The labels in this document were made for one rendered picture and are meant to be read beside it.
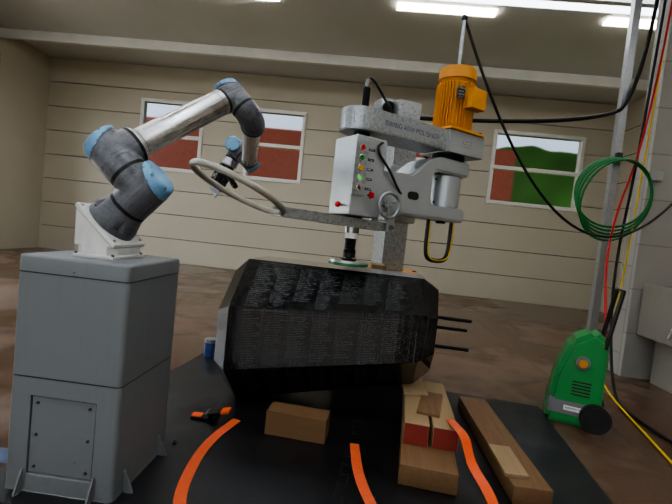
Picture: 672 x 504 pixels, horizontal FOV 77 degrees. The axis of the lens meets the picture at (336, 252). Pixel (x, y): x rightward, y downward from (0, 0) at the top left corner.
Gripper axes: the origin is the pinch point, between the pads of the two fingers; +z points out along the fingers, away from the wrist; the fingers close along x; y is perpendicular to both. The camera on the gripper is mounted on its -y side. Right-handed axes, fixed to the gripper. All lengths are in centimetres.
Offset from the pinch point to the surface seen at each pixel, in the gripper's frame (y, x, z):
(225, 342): -14, 65, 65
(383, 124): -28, 77, -75
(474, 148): -92, 88, -100
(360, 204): -34, 84, -32
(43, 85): 60, -859, -39
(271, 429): -36, 103, 88
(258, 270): -20, 51, 26
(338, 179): -27, 67, -39
